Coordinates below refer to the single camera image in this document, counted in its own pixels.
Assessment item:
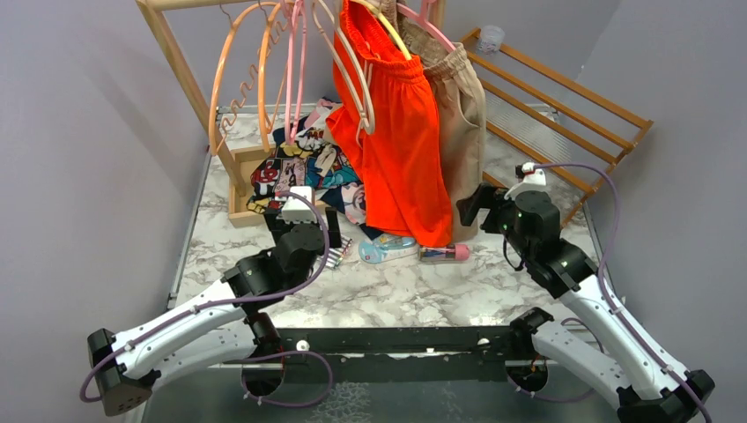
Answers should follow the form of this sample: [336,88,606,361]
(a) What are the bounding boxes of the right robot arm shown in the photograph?
[457,183,715,422]

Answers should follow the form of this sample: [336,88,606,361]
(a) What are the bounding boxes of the pink hanger right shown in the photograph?
[396,0,455,52]

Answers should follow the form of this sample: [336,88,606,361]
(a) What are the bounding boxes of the yellow hanger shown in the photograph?
[351,0,412,60]

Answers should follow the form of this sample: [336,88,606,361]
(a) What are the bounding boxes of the wooden slatted shelf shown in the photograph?
[462,28,654,225]

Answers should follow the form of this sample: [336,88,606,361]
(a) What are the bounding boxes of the wooden clothes rack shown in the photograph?
[135,0,447,229]

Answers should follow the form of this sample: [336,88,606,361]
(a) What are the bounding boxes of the pink white navy garment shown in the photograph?
[294,98,342,151]

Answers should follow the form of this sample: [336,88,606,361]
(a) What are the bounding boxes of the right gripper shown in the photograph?
[458,181,535,262]

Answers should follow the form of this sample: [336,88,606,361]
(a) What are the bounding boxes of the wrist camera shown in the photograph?
[504,162,547,200]
[280,186,317,224]

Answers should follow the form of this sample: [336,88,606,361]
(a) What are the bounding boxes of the light blue toy case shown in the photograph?
[358,234,419,264]

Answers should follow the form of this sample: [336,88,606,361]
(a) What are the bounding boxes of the comic print shorts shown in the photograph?
[246,127,366,225]

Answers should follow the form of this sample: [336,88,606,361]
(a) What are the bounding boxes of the pack of coloured markers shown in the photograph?
[325,235,353,270]

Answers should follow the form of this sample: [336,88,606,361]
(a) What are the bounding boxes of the orange hanger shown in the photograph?
[209,1,294,156]

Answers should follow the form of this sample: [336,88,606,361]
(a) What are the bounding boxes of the clear plastic cup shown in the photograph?
[477,25,506,54]

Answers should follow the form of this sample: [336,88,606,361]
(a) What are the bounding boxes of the beige shorts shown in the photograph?
[380,1,486,242]

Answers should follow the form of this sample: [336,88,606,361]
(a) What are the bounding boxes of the orange shorts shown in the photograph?
[327,1,453,247]

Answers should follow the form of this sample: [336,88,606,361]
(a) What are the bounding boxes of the cream hanger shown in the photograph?
[311,0,376,135]

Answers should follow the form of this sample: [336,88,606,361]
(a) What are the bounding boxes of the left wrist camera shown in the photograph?
[280,186,317,224]

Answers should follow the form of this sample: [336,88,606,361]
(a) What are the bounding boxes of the pink hanger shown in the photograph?
[396,0,455,52]
[281,0,307,145]

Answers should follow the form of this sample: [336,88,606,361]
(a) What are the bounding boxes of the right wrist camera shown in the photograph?
[504,162,547,200]

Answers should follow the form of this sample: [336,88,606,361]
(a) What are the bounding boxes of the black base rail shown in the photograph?
[240,326,551,391]

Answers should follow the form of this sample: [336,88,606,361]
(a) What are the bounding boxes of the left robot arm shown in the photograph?
[79,193,342,417]

